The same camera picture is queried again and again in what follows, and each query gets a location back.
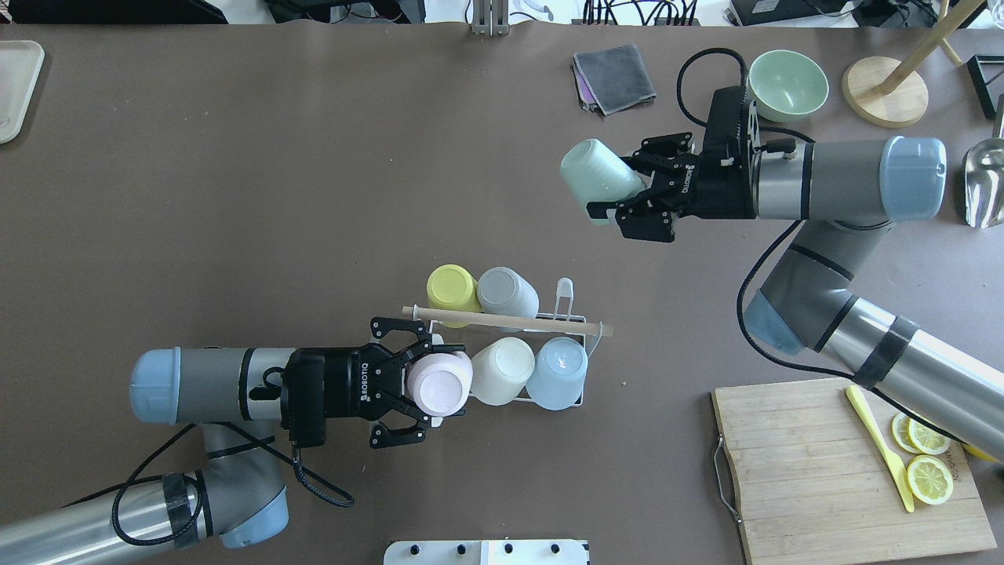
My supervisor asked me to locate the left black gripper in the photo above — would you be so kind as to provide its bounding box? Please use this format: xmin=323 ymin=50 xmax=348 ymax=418
xmin=281 ymin=317 xmax=434 ymax=450

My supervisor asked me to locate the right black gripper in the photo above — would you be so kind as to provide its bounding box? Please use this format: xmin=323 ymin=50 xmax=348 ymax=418
xmin=587 ymin=86 xmax=760 ymax=242

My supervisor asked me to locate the pink cup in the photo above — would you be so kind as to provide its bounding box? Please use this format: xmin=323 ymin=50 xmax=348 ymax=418
xmin=406 ymin=352 xmax=473 ymax=417

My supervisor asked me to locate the green cup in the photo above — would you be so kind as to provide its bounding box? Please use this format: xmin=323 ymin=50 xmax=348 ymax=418
xmin=559 ymin=139 xmax=646 ymax=211

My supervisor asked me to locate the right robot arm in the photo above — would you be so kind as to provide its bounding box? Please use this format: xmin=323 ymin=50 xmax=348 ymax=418
xmin=573 ymin=86 xmax=1003 ymax=459

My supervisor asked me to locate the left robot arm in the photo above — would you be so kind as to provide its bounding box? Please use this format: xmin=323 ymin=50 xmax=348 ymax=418
xmin=2 ymin=317 xmax=451 ymax=564

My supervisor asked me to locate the yellow cup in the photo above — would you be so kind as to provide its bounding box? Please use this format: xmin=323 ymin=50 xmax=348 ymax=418
xmin=426 ymin=264 xmax=482 ymax=312

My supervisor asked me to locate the cream cup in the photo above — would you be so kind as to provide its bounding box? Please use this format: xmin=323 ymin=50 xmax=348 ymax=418
xmin=471 ymin=337 xmax=535 ymax=406

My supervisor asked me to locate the grey cup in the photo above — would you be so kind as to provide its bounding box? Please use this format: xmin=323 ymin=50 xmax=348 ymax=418
xmin=477 ymin=267 xmax=540 ymax=318

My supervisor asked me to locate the blue cup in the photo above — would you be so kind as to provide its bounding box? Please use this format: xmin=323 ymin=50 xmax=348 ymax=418
xmin=525 ymin=337 xmax=589 ymax=410

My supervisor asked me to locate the grey folded cloth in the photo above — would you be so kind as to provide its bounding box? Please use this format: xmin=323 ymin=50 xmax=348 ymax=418
xmin=573 ymin=43 xmax=657 ymax=115

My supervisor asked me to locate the green bowl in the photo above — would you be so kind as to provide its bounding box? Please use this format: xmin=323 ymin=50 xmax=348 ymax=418
xmin=748 ymin=49 xmax=829 ymax=124

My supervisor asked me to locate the white control box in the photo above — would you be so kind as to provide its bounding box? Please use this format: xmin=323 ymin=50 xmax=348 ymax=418
xmin=383 ymin=538 xmax=591 ymax=564

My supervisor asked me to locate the wooden mug tree stand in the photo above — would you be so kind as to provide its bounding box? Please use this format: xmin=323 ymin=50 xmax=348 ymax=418
xmin=840 ymin=1 xmax=986 ymax=129

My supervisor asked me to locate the yellow plastic knife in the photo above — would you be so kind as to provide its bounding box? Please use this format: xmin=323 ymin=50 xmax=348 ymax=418
xmin=844 ymin=385 xmax=915 ymax=512

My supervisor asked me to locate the silver metal scoop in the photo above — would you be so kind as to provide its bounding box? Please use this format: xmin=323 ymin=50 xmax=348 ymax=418
xmin=964 ymin=96 xmax=1003 ymax=229

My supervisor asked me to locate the bamboo cutting board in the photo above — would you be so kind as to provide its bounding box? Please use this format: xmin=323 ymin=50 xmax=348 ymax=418
xmin=712 ymin=378 xmax=997 ymax=564

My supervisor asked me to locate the lemon slice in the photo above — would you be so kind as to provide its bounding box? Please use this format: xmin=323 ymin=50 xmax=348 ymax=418
xmin=890 ymin=414 xmax=951 ymax=457
xmin=906 ymin=454 xmax=954 ymax=505

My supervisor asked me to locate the whole lemon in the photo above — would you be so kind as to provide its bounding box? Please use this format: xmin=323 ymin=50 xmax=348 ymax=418
xmin=961 ymin=443 xmax=1000 ymax=465

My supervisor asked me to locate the cream plastic tray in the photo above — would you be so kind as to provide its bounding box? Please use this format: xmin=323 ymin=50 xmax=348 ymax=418
xmin=1 ymin=40 xmax=45 ymax=144

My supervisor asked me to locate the white wire cup holder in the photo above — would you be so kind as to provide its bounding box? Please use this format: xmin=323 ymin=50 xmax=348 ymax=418
xmin=402 ymin=304 xmax=613 ymax=409

